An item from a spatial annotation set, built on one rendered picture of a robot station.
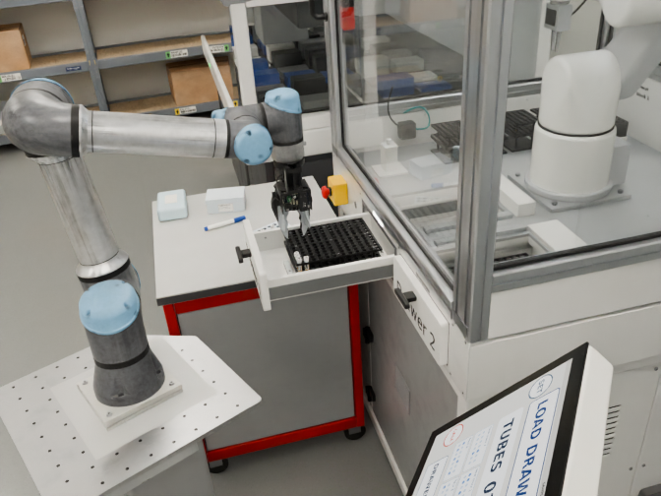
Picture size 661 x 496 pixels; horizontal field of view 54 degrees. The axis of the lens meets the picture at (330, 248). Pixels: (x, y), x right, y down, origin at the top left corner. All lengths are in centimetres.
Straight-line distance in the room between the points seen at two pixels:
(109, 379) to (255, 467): 99
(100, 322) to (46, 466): 30
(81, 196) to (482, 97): 82
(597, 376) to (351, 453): 156
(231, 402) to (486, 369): 54
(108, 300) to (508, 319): 79
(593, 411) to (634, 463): 100
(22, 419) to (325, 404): 99
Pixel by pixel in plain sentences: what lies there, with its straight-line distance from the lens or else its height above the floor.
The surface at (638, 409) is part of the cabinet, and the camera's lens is 167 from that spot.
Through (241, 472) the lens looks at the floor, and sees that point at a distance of 233.
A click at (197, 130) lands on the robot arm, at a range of 126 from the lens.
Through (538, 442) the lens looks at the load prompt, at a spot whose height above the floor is 116.
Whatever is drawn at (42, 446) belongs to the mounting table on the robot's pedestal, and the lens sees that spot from 149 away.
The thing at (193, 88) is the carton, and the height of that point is 27.
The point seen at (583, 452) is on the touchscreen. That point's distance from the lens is 77.
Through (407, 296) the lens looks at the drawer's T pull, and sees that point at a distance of 144.
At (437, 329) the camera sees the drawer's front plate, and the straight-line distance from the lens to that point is 136.
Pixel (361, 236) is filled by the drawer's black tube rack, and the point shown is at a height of 90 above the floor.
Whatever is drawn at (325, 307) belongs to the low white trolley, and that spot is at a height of 61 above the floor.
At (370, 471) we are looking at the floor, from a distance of 228.
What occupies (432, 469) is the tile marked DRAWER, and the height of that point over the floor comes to 100.
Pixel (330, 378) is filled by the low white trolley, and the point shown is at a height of 33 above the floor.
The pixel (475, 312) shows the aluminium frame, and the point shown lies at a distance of 122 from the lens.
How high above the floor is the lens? 174
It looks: 31 degrees down
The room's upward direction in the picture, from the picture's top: 4 degrees counter-clockwise
